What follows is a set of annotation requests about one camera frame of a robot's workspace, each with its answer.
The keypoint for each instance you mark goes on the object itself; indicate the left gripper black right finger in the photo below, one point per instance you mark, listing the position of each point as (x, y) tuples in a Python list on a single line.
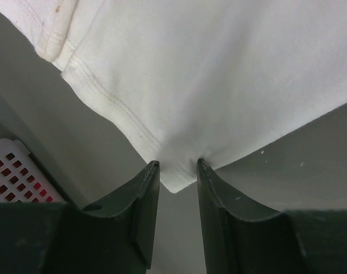
[(241, 235)]

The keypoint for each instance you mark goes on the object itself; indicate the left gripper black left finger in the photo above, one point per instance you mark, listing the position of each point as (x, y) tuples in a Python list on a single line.
[(114, 234)]

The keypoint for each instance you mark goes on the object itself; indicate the white t shirt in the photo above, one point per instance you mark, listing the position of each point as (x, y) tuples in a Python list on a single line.
[(185, 80)]

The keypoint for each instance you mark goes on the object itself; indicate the white plastic laundry basket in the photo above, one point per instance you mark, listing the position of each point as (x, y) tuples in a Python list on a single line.
[(7, 146)]

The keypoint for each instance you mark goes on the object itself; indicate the red t shirt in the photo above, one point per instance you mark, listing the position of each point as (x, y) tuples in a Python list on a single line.
[(20, 184)]

